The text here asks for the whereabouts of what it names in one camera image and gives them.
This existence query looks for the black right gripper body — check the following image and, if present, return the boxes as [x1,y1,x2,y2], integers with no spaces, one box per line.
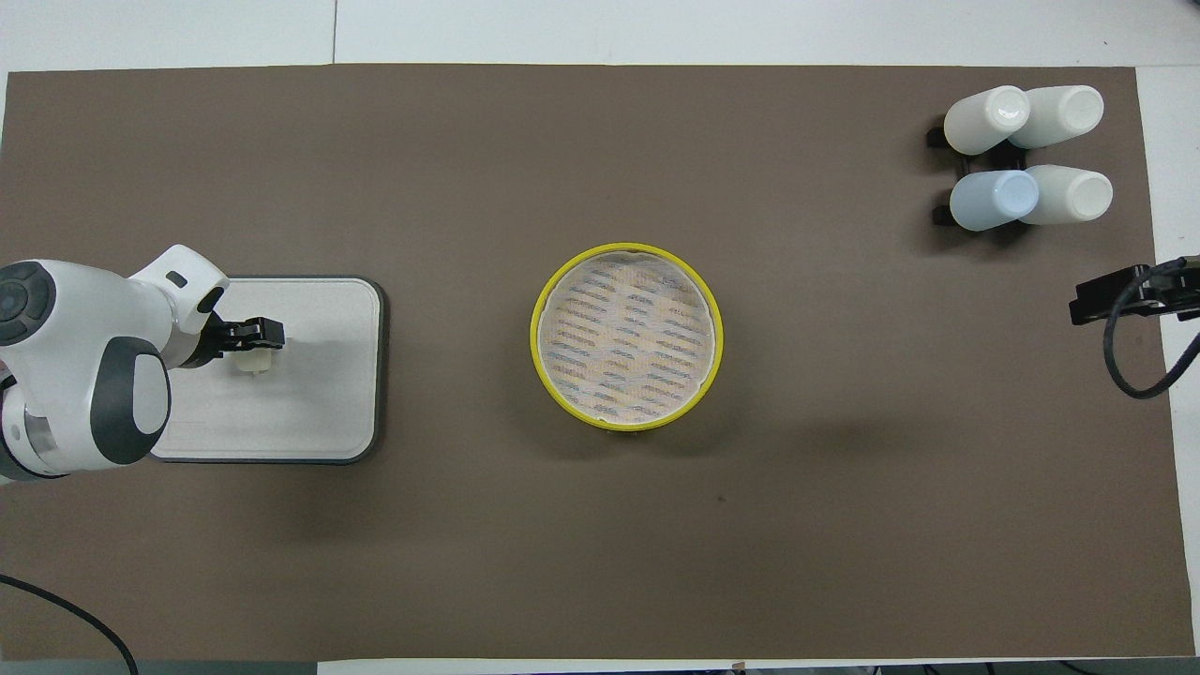
[1162,255,1200,322]

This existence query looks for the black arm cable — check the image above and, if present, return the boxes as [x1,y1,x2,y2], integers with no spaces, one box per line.
[0,574,140,675]
[1103,259,1200,400]

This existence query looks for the grey cutting board with handle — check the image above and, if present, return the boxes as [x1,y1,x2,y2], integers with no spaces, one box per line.
[150,276,387,466]

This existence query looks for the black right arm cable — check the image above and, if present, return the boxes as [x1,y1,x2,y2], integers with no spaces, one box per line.
[1103,259,1200,400]

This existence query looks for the yellow bamboo steamer lid tray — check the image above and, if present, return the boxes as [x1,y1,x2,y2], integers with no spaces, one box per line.
[530,242,725,432]

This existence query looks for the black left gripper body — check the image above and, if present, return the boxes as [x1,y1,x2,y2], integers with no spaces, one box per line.
[195,311,247,367]

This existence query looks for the black cup rack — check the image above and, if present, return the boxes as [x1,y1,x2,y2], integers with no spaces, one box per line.
[926,117,1032,232]

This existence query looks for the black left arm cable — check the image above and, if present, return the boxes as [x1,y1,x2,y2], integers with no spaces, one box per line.
[0,574,140,675]

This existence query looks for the white plastic cup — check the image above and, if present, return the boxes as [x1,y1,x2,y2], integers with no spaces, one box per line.
[1008,85,1104,150]
[1018,165,1114,226]
[944,85,1031,157]

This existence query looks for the brown table mat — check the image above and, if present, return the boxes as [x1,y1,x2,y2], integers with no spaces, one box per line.
[0,63,1196,662]

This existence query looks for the light blue plastic cup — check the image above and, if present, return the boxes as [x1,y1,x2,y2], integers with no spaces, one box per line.
[950,170,1040,233]

